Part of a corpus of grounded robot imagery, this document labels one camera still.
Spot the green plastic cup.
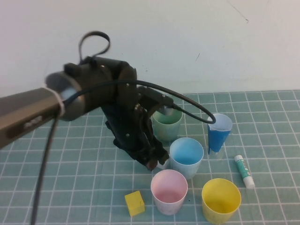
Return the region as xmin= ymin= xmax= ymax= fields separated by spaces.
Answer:
xmin=152 ymin=109 xmax=183 ymax=141

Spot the blue plastic cup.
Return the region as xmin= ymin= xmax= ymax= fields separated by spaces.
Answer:
xmin=169 ymin=137 xmax=204 ymax=180

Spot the green white glue stick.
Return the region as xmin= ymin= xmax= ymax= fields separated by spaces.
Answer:
xmin=234 ymin=154 xmax=255 ymax=189

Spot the pink plastic cup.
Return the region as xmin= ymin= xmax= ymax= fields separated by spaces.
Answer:
xmin=150 ymin=169 xmax=188 ymax=215

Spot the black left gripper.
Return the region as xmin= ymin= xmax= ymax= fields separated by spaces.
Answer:
xmin=103 ymin=86 xmax=170 ymax=171

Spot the clear plastic cup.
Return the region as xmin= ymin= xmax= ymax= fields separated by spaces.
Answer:
xmin=208 ymin=140 xmax=226 ymax=160

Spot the green checked tablecloth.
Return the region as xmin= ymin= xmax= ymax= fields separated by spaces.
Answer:
xmin=0 ymin=90 xmax=300 ymax=225

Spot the blue paper cone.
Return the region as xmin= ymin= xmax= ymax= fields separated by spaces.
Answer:
xmin=207 ymin=113 xmax=233 ymax=155

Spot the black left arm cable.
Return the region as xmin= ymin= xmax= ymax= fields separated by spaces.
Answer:
xmin=30 ymin=30 xmax=217 ymax=225

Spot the yellow cube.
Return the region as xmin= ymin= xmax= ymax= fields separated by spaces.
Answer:
xmin=124 ymin=190 xmax=145 ymax=216

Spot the yellow plastic cup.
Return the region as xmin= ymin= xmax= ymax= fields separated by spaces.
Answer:
xmin=202 ymin=178 xmax=242 ymax=225

